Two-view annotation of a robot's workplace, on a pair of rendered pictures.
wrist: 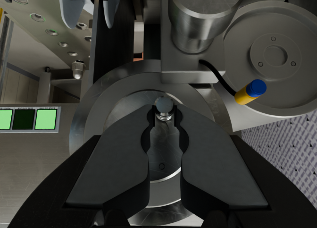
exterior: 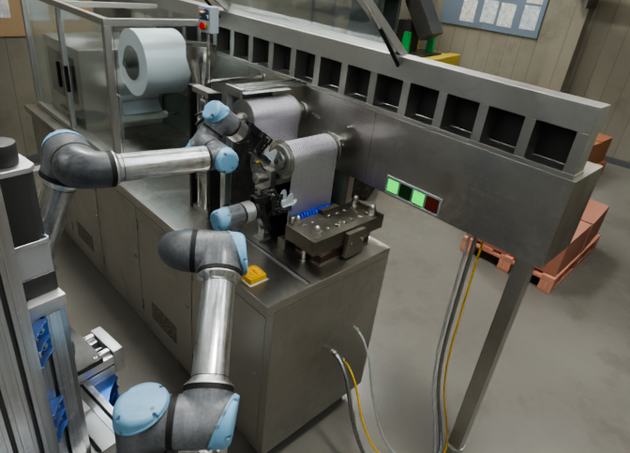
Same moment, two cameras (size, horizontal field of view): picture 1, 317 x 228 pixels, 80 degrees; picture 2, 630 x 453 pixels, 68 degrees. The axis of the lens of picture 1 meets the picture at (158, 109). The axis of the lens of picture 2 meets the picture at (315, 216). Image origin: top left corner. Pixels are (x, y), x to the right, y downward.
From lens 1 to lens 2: 169 cm
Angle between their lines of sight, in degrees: 44
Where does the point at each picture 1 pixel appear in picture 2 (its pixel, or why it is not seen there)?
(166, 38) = (269, 178)
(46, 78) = not seen: outside the picture
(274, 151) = (276, 136)
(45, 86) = not seen: outside the picture
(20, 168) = (412, 159)
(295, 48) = (256, 167)
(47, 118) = (391, 186)
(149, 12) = not seen: hidden behind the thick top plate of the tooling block
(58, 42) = (352, 220)
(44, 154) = (397, 163)
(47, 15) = (332, 223)
